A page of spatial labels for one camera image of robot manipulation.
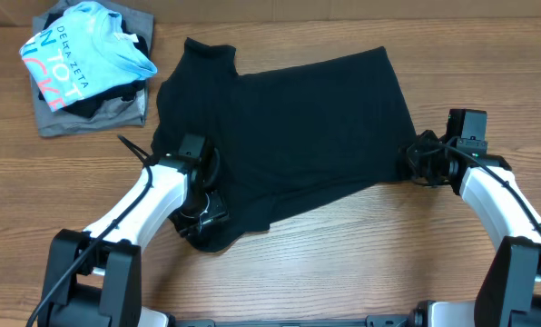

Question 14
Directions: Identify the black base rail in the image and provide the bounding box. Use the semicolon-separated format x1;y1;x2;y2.
170;314;410;327

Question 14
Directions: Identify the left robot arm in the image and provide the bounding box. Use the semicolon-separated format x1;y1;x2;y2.
27;134;228;327

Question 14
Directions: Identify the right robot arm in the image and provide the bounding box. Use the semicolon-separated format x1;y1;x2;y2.
400;109;541;327

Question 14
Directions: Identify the folded black garment in stack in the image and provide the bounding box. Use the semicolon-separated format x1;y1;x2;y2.
44;12;149;118

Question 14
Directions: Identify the light blue printed t-shirt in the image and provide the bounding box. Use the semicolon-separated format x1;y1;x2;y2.
19;1;157;112

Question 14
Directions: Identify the black t-shirt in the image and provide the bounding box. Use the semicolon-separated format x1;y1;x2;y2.
152;39;416;253

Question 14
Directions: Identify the folded grey t-shirt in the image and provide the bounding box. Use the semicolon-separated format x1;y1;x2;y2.
30;1;154;137

